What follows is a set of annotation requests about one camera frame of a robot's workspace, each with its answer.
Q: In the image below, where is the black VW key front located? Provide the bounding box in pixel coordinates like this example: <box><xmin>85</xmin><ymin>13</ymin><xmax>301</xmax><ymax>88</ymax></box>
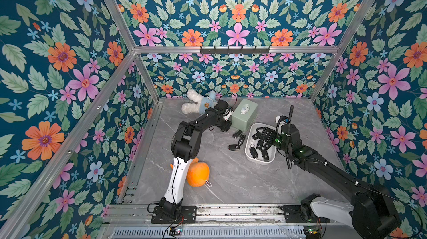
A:
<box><xmin>256</xmin><ymin>140</ymin><xmax>264</xmax><ymax>151</ymax></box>

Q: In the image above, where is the white storage box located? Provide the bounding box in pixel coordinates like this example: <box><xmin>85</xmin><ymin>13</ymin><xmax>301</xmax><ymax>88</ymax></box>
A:
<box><xmin>245</xmin><ymin>123</ymin><xmax>276</xmax><ymax>165</ymax></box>

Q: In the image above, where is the black slim Porsche key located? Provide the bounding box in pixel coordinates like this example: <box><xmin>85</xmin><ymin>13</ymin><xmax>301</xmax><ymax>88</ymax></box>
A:
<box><xmin>238</xmin><ymin>134</ymin><xmax>246</xmax><ymax>146</ymax></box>

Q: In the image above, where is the black chrome button key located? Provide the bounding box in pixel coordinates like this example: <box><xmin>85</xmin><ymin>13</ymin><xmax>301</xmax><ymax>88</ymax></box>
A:
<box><xmin>232</xmin><ymin>130</ymin><xmax>243</xmax><ymax>139</ymax></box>

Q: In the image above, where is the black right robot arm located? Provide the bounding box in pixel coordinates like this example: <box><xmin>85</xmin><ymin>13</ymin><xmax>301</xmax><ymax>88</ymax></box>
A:
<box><xmin>247</xmin><ymin>123</ymin><xmax>401</xmax><ymax>239</ymax></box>

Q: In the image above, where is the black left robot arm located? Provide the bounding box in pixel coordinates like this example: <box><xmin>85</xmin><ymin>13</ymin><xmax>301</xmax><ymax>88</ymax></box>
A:
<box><xmin>159</xmin><ymin>100</ymin><xmax>231</xmax><ymax>220</ymax></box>

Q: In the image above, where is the green tissue box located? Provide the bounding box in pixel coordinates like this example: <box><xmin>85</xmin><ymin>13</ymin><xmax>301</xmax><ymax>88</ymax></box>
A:
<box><xmin>230</xmin><ymin>99</ymin><xmax>258</xmax><ymax>132</ymax></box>

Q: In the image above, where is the white teddy bear blue shirt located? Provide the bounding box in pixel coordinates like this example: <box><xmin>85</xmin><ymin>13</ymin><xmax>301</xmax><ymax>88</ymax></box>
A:
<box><xmin>181</xmin><ymin>89</ymin><xmax>217</xmax><ymax>114</ymax></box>

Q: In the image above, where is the orange plush toy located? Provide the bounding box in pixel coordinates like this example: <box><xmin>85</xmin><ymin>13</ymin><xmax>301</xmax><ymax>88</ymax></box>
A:
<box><xmin>170</xmin><ymin>157</ymin><xmax>210</xmax><ymax>187</ymax></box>

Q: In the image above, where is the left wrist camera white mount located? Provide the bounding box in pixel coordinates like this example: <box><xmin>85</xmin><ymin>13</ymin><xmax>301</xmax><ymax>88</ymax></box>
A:
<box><xmin>224</xmin><ymin>110</ymin><xmax>234</xmax><ymax>121</ymax></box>

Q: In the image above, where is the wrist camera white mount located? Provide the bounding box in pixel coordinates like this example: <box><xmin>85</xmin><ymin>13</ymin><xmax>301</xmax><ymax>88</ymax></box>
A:
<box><xmin>276</xmin><ymin>116</ymin><xmax>288</xmax><ymax>129</ymax></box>
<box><xmin>224</xmin><ymin>110</ymin><xmax>234</xmax><ymax>121</ymax></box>

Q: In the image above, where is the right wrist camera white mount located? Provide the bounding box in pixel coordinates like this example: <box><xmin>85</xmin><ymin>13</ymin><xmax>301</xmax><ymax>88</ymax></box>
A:
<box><xmin>276</xmin><ymin>116</ymin><xmax>288</xmax><ymax>129</ymax></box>

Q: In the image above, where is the black hook rail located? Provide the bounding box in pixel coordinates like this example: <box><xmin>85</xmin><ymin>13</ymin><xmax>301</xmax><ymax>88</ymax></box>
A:
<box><xmin>199</xmin><ymin>46</ymin><xmax>270</xmax><ymax>55</ymax></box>

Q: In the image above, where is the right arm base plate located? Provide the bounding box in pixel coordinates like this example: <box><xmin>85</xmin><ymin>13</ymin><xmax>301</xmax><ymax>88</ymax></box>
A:
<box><xmin>280</xmin><ymin>205</ymin><xmax>331</xmax><ymax>224</ymax></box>

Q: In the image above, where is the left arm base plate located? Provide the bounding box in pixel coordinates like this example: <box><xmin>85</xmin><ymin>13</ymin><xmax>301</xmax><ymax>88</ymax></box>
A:
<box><xmin>151</xmin><ymin>206</ymin><xmax>197</xmax><ymax>224</ymax></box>

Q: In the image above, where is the aluminium front rail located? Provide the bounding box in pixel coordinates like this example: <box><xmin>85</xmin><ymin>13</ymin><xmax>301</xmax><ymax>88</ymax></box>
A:
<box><xmin>104</xmin><ymin>203</ymin><xmax>333</xmax><ymax>225</ymax></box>

